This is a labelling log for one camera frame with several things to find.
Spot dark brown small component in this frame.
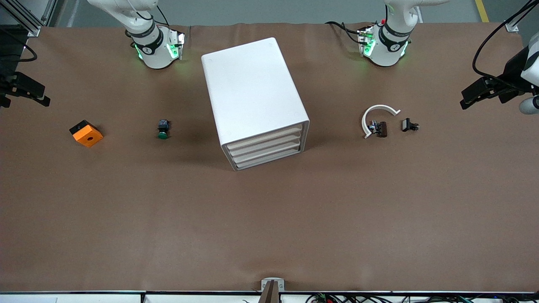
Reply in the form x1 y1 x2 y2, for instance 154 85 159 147
368 120 388 138

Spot orange black button enclosure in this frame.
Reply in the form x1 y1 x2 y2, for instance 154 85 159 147
69 120 104 148

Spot white curved plastic piece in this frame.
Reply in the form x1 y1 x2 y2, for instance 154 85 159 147
361 104 401 139

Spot brown table mat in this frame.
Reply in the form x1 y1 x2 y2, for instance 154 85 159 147
0 21 539 294

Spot white drawer cabinet housing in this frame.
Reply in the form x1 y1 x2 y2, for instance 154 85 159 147
201 37 311 172

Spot white plastic drawer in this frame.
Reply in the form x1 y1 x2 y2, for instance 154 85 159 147
225 125 304 153
232 142 302 168
229 133 303 161

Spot grey metal bracket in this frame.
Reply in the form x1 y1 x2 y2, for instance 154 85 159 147
261 278 286 292

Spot black left arm base cables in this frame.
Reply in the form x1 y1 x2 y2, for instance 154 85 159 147
325 20 363 46

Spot brown camera post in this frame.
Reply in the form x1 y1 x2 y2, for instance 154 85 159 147
258 281 281 303

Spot white table edge rail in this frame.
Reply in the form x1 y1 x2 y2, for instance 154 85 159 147
0 291 539 303

